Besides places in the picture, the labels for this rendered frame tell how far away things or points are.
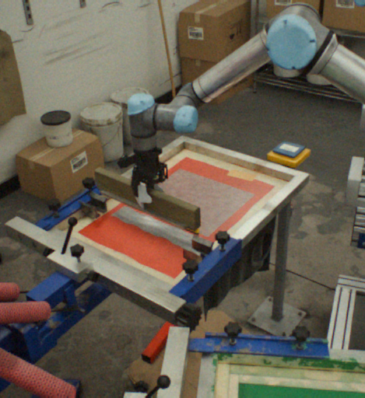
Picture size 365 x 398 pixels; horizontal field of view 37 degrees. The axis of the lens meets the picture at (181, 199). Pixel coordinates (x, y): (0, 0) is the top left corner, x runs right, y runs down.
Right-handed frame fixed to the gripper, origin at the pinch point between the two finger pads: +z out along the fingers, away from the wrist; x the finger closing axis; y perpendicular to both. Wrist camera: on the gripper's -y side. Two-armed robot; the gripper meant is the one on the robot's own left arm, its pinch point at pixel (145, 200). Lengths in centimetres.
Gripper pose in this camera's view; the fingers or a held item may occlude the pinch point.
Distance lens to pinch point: 171.7
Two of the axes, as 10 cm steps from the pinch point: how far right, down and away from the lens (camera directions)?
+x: 6.0, -4.7, 6.5
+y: 8.0, 3.0, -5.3
